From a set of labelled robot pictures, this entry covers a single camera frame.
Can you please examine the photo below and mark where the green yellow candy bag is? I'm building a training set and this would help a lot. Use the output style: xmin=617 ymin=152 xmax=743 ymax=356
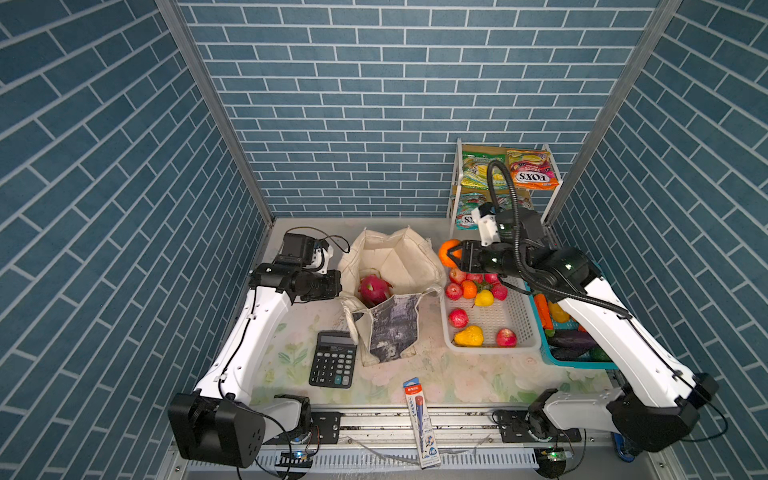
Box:
xmin=461 ymin=151 xmax=506 ymax=190

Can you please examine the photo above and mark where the white wire shelf rack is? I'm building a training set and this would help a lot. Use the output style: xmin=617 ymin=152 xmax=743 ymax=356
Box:
xmin=448 ymin=141 xmax=562 ymax=233

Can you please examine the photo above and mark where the small orange tangerine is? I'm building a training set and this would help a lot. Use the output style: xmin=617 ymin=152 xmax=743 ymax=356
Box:
xmin=461 ymin=280 xmax=478 ymax=299

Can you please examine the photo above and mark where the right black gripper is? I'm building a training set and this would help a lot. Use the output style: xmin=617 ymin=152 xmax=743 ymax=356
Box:
xmin=443 ymin=235 xmax=525 ymax=279

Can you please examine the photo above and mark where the orange Fox's candy bag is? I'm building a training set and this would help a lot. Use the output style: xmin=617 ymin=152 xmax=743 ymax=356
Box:
xmin=506 ymin=149 xmax=560 ymax=191

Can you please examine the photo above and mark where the yellow pear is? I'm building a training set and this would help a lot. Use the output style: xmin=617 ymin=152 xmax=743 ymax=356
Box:
xmin=453 ymin=325 xmax=485 ymax=348

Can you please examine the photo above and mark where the large orange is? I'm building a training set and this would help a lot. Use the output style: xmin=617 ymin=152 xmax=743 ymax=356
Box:
xmin=438 ymin=240 xmax=463 ymax=268

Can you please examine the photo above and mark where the packaged pen blister pack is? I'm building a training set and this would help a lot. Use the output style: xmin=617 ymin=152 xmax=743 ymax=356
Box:
xmin=403 ymin=377 xmax=442 ymax=469

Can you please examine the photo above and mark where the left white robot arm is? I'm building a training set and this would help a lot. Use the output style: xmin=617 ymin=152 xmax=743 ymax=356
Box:
xmin=168 ymin=264 xmax=342 ymax=469

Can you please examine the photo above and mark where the beige canvas tote bag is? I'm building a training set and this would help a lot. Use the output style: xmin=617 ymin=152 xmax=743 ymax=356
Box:
xmin=339 ymin=227 xmax=447 ymax=367

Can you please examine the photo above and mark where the purple eggplant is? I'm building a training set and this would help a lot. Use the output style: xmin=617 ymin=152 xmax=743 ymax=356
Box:
xmin=547 ymin=329 xmax=598 ymax=350

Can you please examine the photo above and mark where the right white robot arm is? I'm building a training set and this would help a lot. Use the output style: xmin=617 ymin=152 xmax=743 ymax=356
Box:
xmin=440 ymin=240 xmax=719 ymax=452

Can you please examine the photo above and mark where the blue utility knife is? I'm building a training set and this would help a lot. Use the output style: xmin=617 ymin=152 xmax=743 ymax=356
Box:
xmin=612 ymin=433 xmax=637 ymax=463

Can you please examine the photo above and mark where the yellow lemon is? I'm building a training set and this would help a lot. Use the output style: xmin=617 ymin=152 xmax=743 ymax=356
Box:
xmin=474 ymin=290 xmax=495 ymax=308

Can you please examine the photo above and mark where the pink dragon fruit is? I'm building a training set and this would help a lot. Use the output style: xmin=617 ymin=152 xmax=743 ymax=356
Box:
xmin=358 ymin=274 xmax=392 ymax=308

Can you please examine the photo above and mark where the black desk calculator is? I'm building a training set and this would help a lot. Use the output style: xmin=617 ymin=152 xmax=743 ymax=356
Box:
xmin=309 ymin=330 xmax=357 ymax=389

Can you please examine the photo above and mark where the white plastic fruit basket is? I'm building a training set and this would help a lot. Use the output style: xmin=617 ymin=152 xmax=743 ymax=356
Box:
xmin=440 ymin=267 xmax=541 ymax=354

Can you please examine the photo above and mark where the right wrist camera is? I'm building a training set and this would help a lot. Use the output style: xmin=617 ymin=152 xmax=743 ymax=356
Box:
xmin=471 ymin=202 xmax=500 ymax=247

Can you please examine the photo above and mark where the green Fox's candy bag left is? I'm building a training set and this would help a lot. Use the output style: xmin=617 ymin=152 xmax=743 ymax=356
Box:
xmin=455 ymin=192 xmax=487 ymax=230

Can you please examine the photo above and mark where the teal plastic vegetable basket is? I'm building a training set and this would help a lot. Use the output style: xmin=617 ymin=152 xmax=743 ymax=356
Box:
xmin=531 ymin=293 xmax=618 ymax=370

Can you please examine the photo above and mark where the orange carrot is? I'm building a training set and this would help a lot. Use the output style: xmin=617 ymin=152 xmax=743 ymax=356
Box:
xmin=534 ymin=294 xmax=554 ymax=330

